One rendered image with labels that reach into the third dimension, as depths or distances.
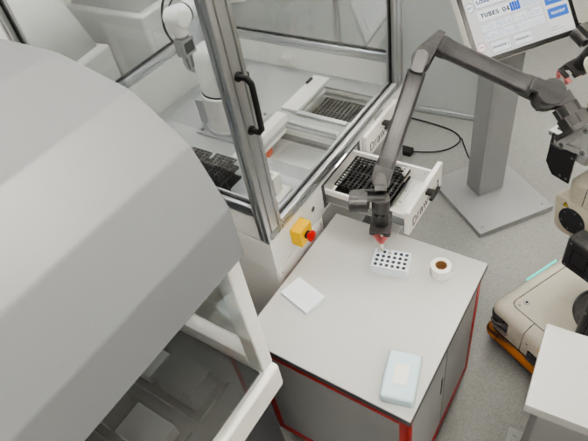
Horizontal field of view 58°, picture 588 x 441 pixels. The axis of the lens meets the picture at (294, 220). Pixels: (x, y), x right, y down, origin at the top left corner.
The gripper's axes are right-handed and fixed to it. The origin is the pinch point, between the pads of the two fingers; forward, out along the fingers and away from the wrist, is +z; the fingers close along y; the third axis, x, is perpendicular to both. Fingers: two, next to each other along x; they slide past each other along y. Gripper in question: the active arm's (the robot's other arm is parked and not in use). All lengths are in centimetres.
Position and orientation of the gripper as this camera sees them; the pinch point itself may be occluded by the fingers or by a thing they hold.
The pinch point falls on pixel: (381, 241)
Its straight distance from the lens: 180.3
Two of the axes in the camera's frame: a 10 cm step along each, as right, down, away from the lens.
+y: -2.2, 7.1, -6.7
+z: 1.3, 7.0, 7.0
